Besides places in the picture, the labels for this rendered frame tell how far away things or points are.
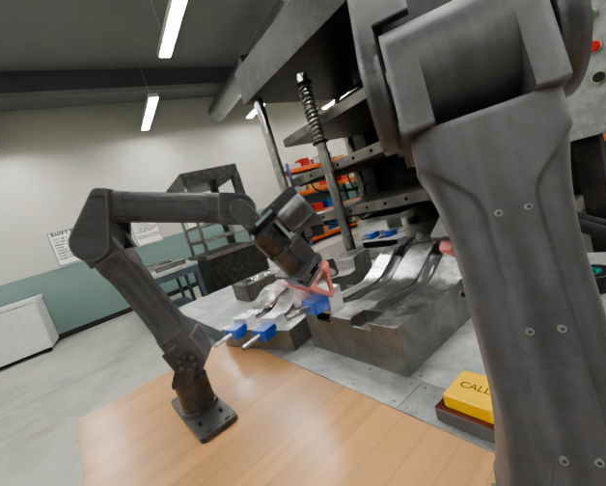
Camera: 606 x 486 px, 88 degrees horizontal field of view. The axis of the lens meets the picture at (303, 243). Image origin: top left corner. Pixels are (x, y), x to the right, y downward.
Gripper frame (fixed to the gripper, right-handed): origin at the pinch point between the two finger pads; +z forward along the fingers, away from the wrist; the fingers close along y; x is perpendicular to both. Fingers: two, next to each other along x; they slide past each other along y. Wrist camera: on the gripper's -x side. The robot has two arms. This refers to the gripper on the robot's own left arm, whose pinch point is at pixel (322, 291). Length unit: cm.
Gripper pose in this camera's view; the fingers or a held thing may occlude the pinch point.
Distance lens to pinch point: 67.9
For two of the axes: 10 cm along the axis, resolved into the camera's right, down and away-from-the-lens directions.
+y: -5.8, 0.4, 8.1
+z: 6.3, 6.6, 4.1
